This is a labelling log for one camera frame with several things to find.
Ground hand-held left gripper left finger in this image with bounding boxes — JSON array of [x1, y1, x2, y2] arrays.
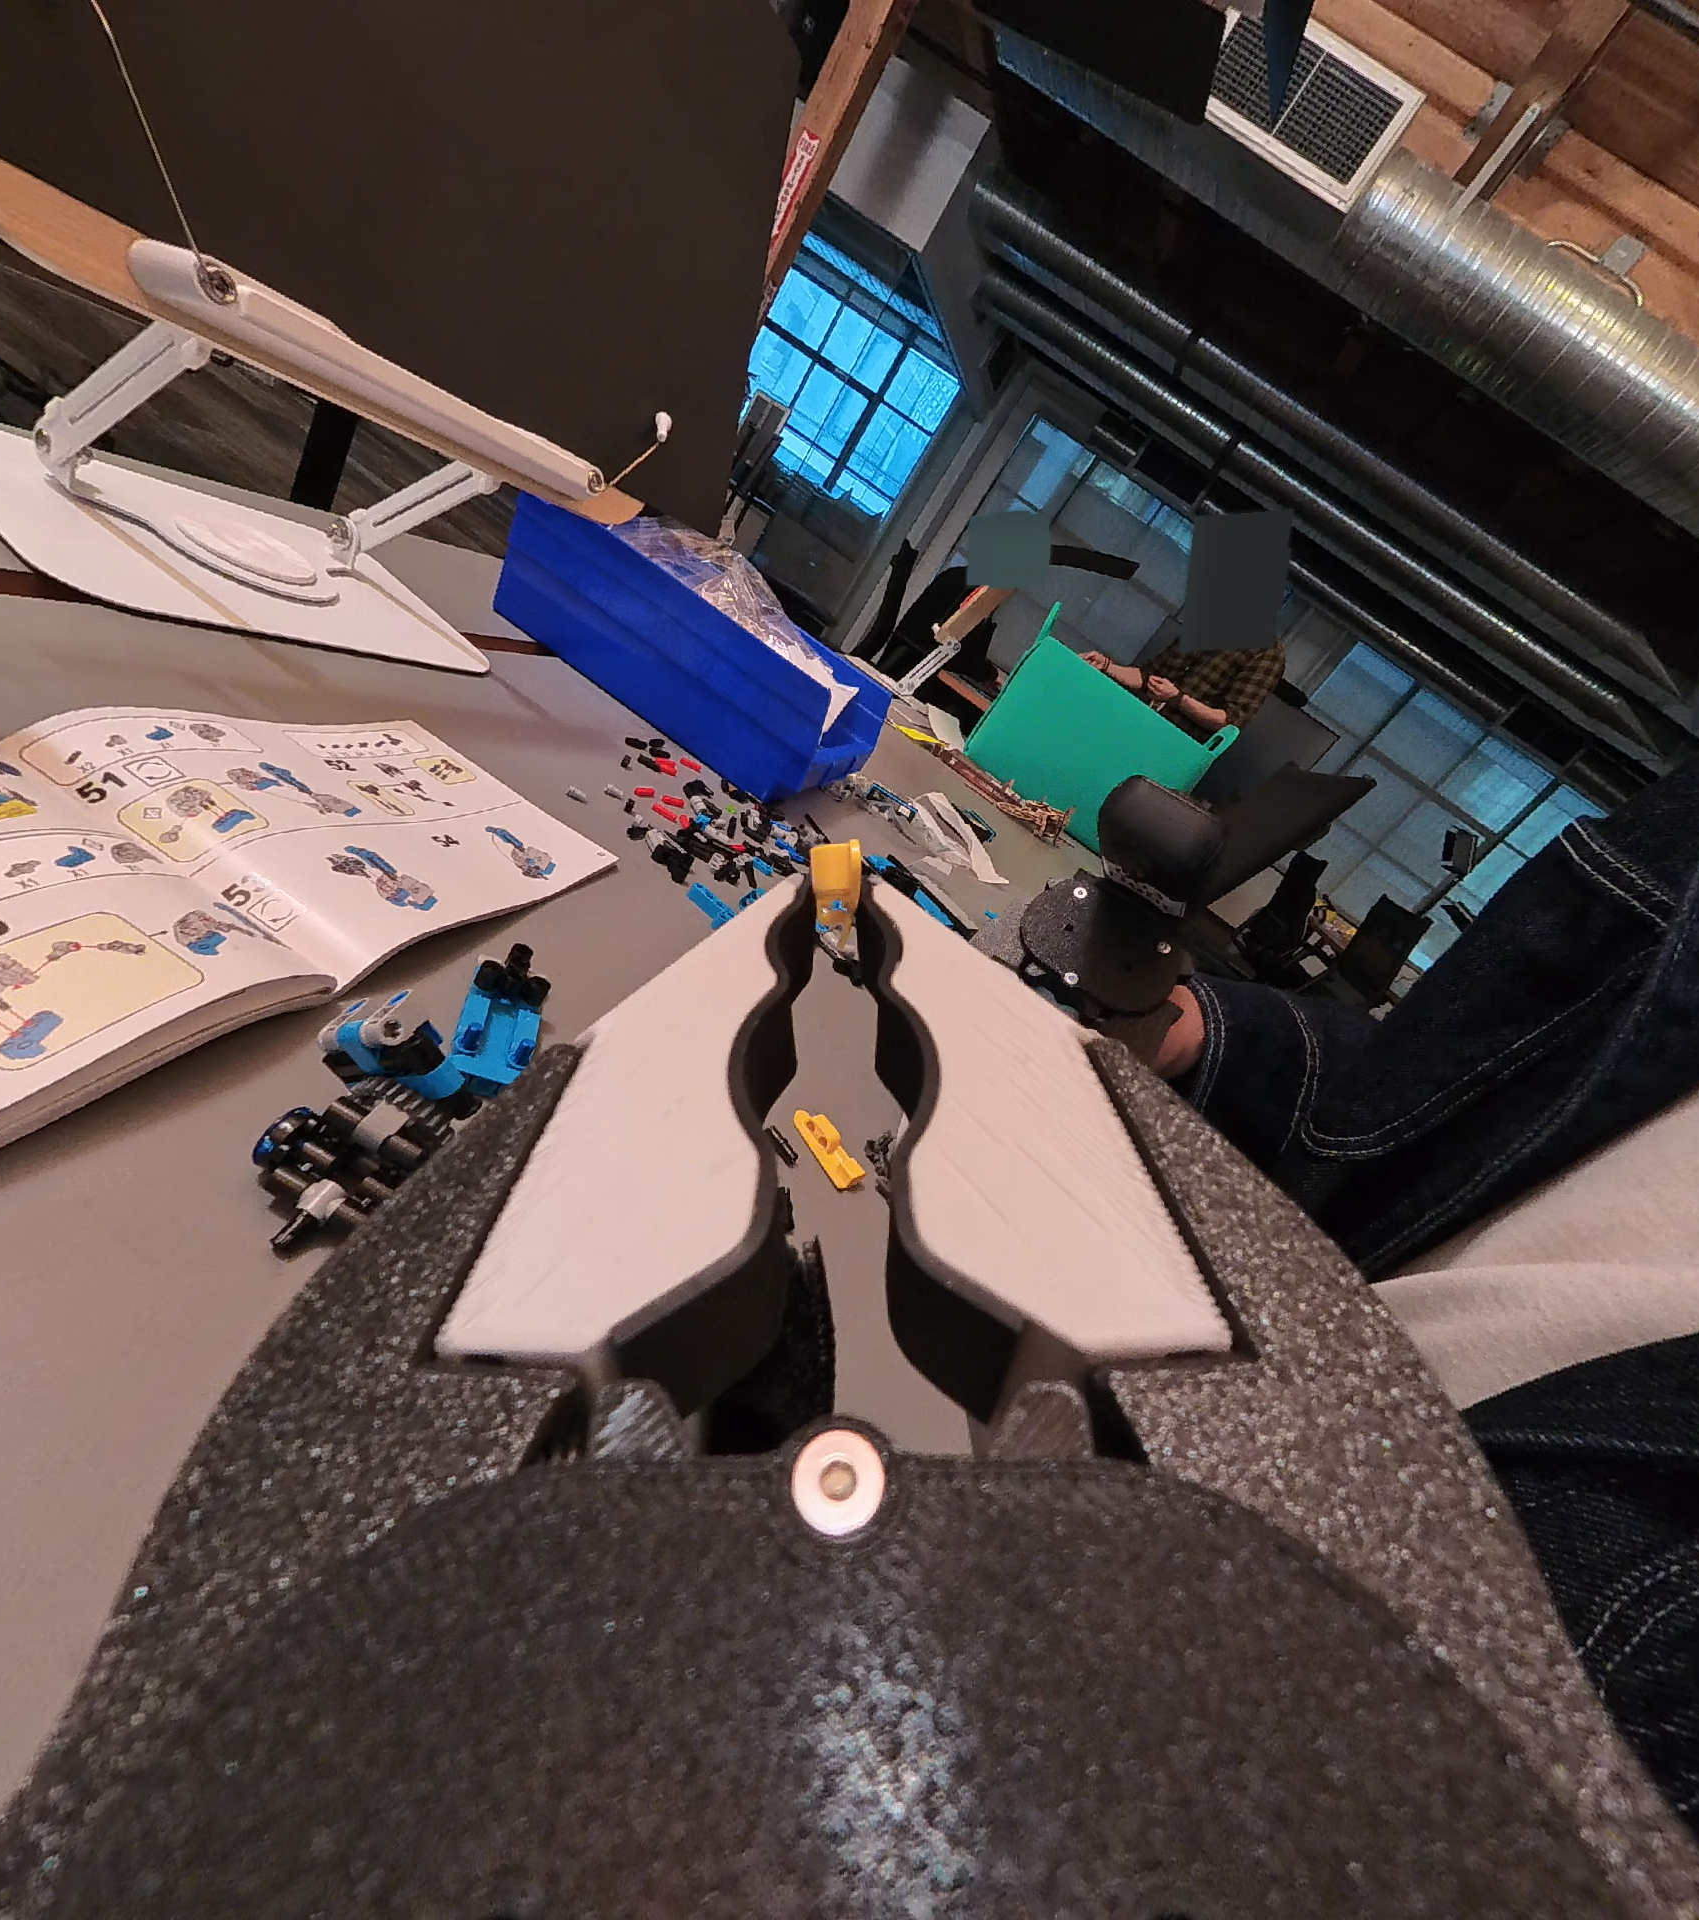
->
[[431, 872, 809, 1417]]

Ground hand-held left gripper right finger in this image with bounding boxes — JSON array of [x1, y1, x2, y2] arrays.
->
[[865, 877, 1232, 1424]]

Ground yellow building piece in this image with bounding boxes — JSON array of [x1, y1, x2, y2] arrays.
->
[[805, 840, 869, 970], [789, 1107, 869, 1193]]

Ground person's right forearm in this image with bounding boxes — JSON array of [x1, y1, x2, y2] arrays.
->
[[1177, 726, 1699, 1277]]

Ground grey desk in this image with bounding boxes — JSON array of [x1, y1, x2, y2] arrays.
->
[[0, 396, 1091, 1861]]

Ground teal plastic case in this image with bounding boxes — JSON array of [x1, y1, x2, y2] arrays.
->
[[967, 600, 1243, 855]]

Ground blue tracked toy assembly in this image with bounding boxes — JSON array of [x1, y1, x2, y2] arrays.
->
[[248, 992, 478, 1254]]

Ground pile of small building pieces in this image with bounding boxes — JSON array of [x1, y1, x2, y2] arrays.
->
[[561, 726, 1001, 930]]

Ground open instruction booklet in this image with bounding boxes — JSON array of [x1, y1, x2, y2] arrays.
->
[[0, 701, 621, 1203]]

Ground crumpled clear plastic wrappers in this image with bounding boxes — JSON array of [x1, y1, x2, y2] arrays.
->
[[610, 517, 850, 705]]

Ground blue plastic bin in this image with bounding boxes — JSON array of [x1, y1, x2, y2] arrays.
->
[[493, 493, 891, 804]]

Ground person's white shirt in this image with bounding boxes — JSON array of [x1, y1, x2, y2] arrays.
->
[[1389, 1036, 1699, 1413]]

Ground large paned window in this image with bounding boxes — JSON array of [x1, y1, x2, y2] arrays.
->
[[750, 232, 962, 517]]

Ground white folding book stand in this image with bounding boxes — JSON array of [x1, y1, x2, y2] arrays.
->
[[0, 0, 678, 672]]

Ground white vent grille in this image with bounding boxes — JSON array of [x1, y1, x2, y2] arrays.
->
[[1207, 13, 1427, 212]]

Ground dark hanging ceiling panel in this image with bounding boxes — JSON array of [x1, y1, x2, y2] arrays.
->
[[971, 0, 1228, 125]]

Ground black divider panel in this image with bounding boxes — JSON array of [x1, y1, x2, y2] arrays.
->
[[0, 0, 805, 542]]

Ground silver ventilation duct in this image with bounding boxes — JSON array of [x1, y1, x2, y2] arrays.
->
[[1330, 148, 1699, 557]]

